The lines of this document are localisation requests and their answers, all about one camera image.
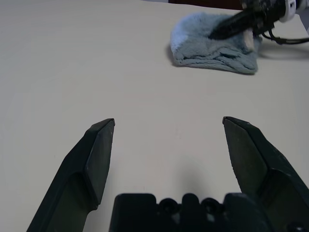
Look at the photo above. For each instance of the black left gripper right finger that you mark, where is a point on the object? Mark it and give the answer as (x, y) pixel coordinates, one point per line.
(260, 164)

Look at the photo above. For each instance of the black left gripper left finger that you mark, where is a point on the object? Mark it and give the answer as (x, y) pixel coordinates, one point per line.
(72, 174)

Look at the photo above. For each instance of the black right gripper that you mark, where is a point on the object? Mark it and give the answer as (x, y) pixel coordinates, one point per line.
(265, 12)

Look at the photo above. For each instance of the blue-grey terry rag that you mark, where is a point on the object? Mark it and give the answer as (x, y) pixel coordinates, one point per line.
(205, 53)

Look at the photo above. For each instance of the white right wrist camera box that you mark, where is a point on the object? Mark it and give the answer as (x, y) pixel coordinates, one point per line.
(288, 12)

